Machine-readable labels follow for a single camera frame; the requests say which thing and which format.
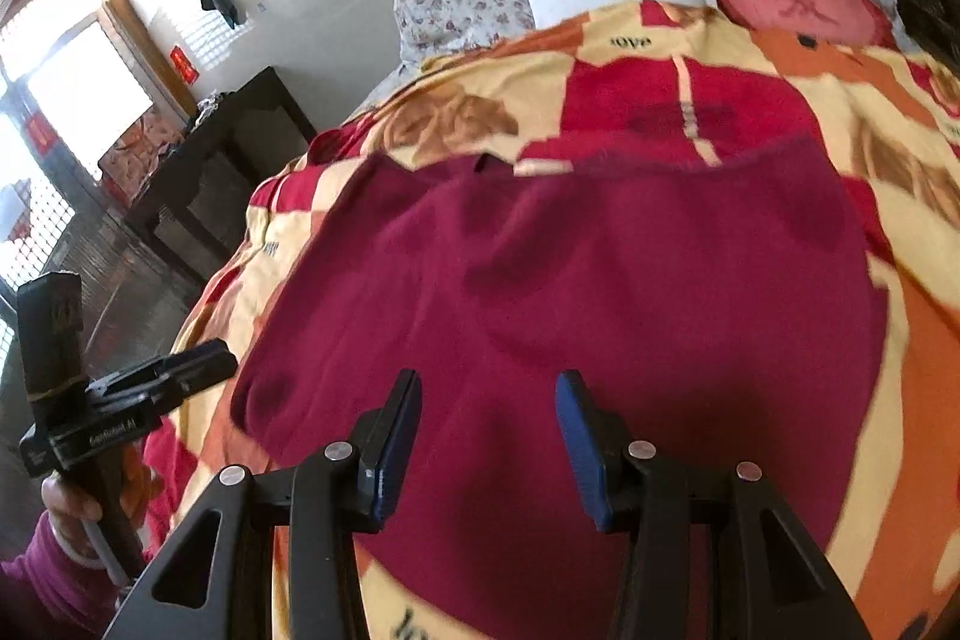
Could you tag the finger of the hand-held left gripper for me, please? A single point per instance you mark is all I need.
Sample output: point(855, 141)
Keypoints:
point(187, 370)

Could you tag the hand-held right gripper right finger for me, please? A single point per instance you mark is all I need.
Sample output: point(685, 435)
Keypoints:
point(581, 452)

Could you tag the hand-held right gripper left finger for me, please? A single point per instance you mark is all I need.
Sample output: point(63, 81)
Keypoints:
point(390, 452)

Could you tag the maroon shirt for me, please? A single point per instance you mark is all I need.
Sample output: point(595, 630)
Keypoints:
point(562, 310)

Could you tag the person's left forearm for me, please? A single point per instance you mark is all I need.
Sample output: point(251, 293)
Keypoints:
point(45, 587)

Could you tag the person's left hand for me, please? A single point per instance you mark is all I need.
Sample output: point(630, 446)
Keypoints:
point(64, 505)

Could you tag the orange patterned box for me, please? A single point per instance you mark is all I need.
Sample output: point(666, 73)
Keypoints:
point(139, 153)

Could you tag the dark wooden table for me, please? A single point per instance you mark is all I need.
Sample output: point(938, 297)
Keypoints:
point(225, 160)

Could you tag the window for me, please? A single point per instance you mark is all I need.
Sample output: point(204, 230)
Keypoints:
point(75, 63)

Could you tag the red orange printed blanket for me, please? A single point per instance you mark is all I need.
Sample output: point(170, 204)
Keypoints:
point(930, 347)

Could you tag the red paper wall sign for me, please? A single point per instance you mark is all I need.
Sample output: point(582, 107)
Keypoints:
point(184, 66)

